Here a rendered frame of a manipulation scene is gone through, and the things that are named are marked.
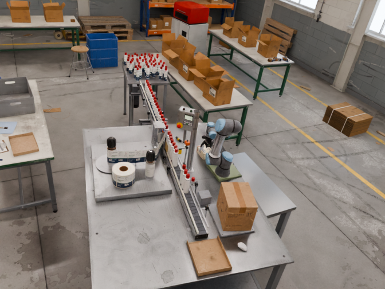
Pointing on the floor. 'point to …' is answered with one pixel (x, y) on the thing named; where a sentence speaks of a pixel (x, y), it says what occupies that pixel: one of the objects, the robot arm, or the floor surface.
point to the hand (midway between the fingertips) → (205, 150)
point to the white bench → (27, 124)
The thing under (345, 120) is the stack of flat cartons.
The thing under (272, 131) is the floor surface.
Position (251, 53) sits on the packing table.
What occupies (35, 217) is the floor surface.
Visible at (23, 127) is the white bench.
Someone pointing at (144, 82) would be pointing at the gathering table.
